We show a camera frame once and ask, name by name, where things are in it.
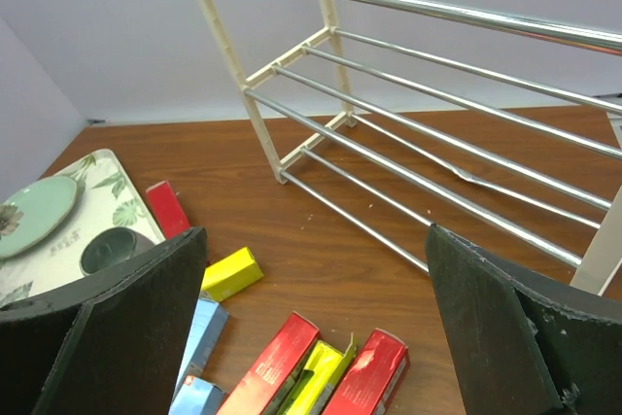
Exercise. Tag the blue toothpaste box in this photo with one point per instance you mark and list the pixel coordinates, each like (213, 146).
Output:
(197, 397)
(207, 324)

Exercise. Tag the green ceramic plate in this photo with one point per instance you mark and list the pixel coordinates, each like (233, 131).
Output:
(33, 213)

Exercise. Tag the red toothpaste box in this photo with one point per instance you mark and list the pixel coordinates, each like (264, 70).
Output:
(167, 209)
(370, 383)
(264, 387)

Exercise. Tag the grey ceramic mug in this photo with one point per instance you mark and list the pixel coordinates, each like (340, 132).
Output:
(113, 246)

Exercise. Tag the white metal shelf rack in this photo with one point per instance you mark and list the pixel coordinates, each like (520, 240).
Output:
(381, 64)

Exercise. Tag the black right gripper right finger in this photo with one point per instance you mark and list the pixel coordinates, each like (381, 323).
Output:
(521, 342)

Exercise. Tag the blue toothpaste box middle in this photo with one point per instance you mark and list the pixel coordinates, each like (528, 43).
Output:
(207, 324)

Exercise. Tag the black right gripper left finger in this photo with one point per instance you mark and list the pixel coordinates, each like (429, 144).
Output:
(110, 343)

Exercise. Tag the blue toothpaste box right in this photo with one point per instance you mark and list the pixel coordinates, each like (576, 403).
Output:
(197, 397)

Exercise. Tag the floral leaf serving tray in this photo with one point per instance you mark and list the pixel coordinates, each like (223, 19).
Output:
(107, 198)

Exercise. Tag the yellow toothpaste box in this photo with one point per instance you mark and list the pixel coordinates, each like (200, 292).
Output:
(318, 379)
(231, 275)

